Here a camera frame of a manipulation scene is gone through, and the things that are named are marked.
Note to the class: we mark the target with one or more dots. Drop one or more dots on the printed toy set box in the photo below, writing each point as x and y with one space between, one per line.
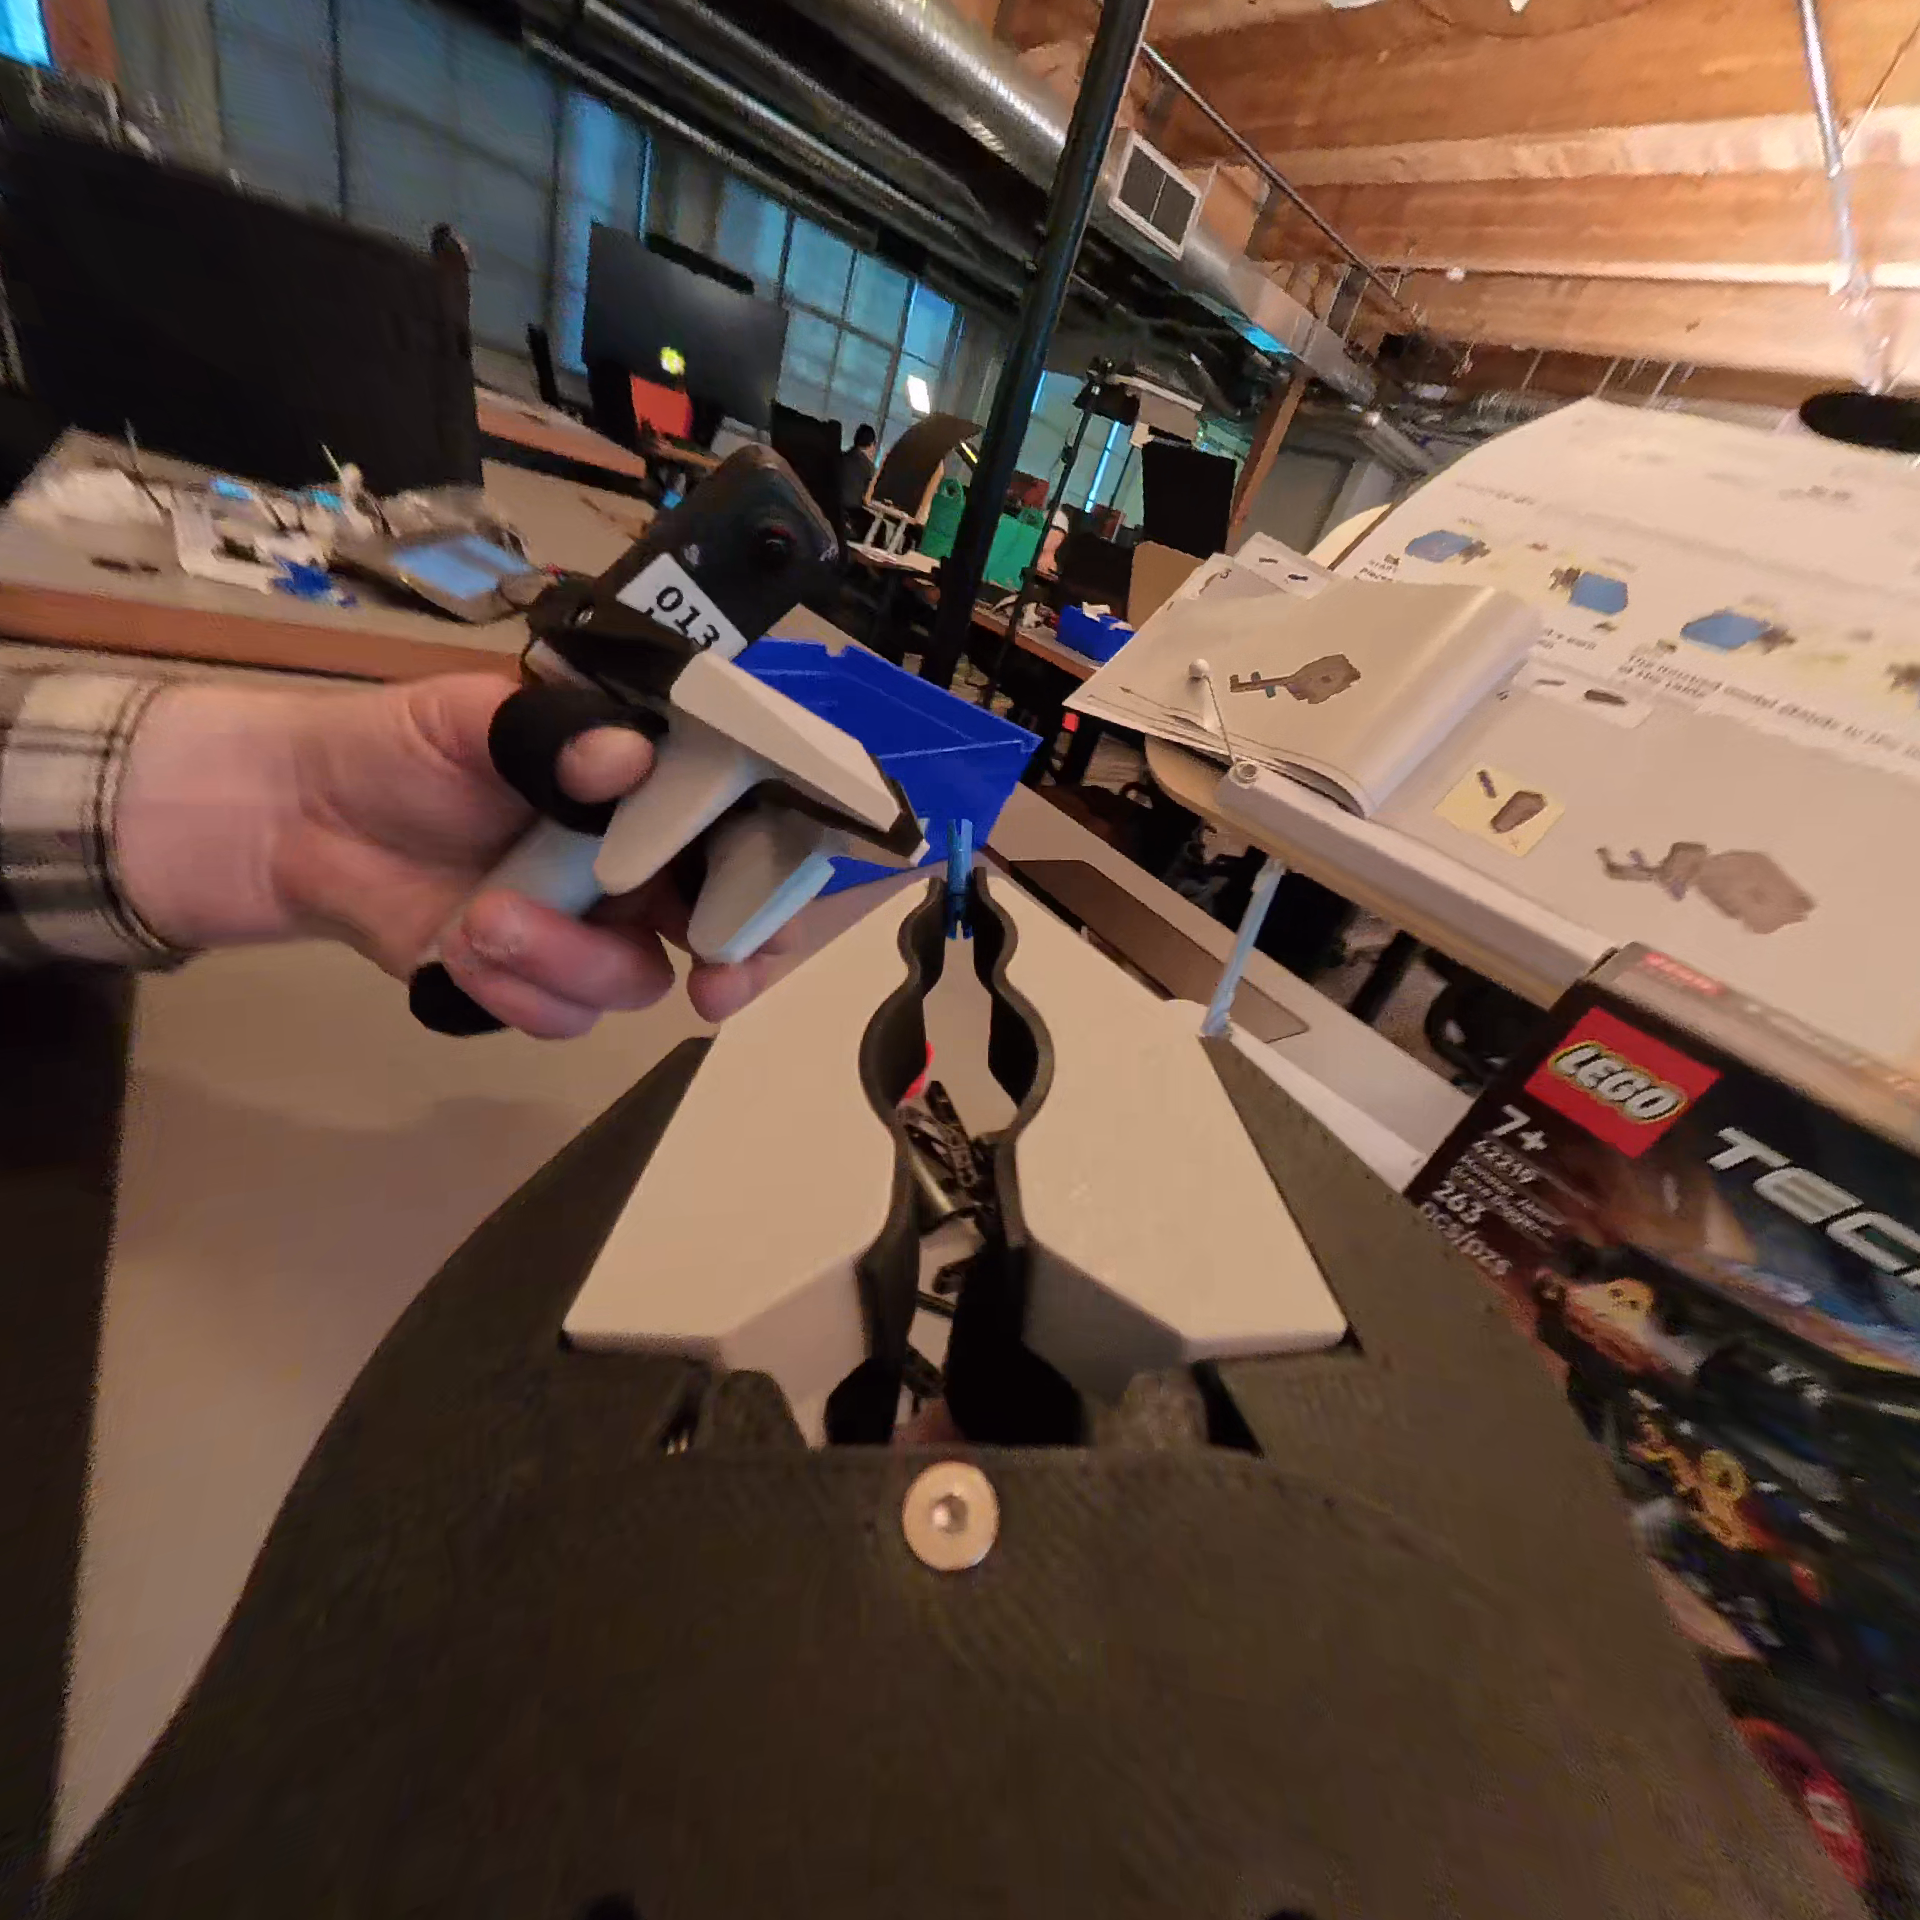
1728 1275

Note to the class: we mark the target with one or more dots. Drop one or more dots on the instruction booklet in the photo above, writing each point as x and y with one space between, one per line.
1351 674

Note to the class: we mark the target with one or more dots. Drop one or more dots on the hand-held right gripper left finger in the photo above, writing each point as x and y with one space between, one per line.
736 1202

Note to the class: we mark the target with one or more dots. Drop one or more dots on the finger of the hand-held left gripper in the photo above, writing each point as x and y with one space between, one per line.
749 899
779 736

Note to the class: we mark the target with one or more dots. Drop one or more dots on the tablet device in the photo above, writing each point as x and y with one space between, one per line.
448 568

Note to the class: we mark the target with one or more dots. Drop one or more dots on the large black monitor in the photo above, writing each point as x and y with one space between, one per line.
677 332

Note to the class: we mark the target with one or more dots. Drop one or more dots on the blue friction pin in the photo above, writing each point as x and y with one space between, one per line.
958 885

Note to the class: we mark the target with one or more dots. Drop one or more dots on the printed instruction sheet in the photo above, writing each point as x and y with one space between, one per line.
1651 510

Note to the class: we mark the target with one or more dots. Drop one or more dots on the small blue bin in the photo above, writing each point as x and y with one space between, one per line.
1090 629

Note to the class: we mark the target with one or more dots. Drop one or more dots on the silver air duct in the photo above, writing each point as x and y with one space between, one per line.
960 76

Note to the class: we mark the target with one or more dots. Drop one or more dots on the person's left hand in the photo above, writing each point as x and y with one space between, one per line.
301 812

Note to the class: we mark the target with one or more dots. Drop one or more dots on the grey desk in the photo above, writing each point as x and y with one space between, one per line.
301 1125

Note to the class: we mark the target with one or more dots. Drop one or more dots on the black metal pole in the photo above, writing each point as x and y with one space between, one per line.
1036 332

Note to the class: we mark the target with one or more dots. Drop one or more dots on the blue plastic bin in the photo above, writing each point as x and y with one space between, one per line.
930 736

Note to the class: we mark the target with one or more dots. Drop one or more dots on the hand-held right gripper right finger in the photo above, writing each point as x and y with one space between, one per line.
1156 1202

